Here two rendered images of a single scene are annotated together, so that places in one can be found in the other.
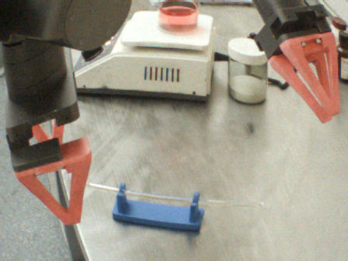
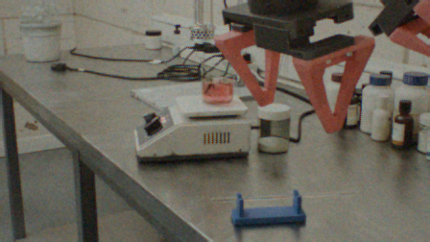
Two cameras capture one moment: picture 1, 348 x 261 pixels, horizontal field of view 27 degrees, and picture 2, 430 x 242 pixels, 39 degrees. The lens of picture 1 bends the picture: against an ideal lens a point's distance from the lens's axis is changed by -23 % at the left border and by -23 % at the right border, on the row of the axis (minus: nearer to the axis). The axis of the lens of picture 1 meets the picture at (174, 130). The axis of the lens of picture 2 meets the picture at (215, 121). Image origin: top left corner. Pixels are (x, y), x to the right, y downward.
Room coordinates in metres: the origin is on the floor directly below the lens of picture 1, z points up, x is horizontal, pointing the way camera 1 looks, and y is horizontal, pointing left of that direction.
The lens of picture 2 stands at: (0.03, 0.30, 1.11)
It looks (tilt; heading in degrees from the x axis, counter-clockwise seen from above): 16 degrees down; 344
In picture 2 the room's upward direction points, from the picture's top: straight up
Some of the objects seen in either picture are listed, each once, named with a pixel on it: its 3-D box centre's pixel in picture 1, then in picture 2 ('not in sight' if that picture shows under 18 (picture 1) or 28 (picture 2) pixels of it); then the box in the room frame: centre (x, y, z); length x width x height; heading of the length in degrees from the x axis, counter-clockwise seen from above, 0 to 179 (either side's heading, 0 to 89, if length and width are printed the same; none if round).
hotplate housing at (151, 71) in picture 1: (149, 51); (196, 128); (1.07, 0.04, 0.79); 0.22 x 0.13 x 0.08; 84
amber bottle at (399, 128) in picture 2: not in sight; (403, 124); (0.99, -0.34, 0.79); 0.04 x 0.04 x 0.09
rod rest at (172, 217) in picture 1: (157, 207); (268, 206); (0.75, 0.02, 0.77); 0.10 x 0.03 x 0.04; 82
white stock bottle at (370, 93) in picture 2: not in sight; (377, 103); (1.09, -0.34, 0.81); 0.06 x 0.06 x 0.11
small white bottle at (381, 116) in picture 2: not in sight; (381, 117); (1.04, -0.32, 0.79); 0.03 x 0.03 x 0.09
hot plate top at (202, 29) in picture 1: (168, 28); (209, 105); (1.07, 0.01, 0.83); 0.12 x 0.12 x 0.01; 84
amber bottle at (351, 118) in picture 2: (343, 55); (348, 104); (1.13, -0.30, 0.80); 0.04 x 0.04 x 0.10
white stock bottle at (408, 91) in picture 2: not in sight; (413, 106); (1.02, -0.38, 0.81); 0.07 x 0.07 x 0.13
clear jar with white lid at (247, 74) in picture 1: (248, 69); (274, 128); (1.04, -0.10, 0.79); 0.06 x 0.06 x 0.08
